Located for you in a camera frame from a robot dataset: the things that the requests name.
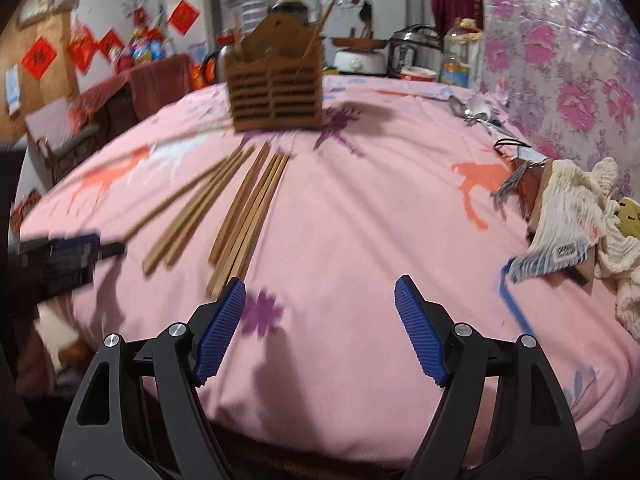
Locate row of wooden chopsticks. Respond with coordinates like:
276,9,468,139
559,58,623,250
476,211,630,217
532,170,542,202
122,142,291,297

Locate brown frying pan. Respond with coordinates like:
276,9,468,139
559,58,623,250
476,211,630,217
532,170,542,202
330,36,391,52

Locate clear plastic oil bottle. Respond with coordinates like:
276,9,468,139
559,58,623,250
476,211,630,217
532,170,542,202
440,18,486,89

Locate green lidded stacked container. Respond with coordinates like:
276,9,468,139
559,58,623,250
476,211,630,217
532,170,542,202
240,0,269,24

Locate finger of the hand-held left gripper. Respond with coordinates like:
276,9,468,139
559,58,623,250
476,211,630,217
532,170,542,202
50,232,127,267

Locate cream knitted cloth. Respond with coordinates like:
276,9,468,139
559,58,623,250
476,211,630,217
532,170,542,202
509,157,640,342

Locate red white bowl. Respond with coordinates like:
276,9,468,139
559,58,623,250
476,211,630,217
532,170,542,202
398,66,439,84

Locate silver black pressure cooker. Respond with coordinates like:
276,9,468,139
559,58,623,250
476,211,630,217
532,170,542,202
387,25,444,79

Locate steel electric kettle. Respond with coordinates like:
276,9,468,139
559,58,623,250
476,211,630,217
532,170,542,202
200,45,237,84

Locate key bunch with black cord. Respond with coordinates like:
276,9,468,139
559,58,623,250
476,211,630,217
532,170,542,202
491,137,552,213

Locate blue strap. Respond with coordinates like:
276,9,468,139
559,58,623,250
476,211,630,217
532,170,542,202
501,257,539,339

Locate metal spoon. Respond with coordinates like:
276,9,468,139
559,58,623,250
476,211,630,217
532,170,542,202
447,95,482,125

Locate brown wooden utensil holder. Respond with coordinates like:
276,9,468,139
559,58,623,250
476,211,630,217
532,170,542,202
223,12,326,134

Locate table with red cloth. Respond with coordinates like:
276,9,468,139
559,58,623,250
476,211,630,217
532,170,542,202
69,54,195,137

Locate yellow plush toy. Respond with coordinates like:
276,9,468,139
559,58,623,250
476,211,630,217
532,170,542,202
616,197,640,239

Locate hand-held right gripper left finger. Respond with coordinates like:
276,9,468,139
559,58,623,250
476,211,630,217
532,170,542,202
54,276,247,480

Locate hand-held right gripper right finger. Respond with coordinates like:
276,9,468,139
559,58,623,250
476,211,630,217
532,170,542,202
394,275,586,480

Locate red wall decorations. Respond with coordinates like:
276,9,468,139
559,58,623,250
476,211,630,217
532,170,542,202
21,24,127,82

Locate pink printed bed sheet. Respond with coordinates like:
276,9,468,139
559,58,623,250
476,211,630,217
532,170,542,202
20,75,640,467

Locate white electric cooker base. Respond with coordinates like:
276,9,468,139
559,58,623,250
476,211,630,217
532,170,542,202
332,48,389,77

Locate white refrigerator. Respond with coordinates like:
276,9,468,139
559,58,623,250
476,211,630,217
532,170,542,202
160,0,222,63

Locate brown wooden chopstick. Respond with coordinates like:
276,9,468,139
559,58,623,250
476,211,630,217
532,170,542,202
306,1,337,57

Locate white ceramic spoon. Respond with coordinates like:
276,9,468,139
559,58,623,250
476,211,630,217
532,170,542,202
467,99,495,122

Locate red diamond paper decoration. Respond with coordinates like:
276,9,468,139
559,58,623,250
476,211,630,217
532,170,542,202
167,0,204,37

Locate pink floral curtain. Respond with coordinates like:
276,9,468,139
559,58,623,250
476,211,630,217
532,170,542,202
479,0,640,203

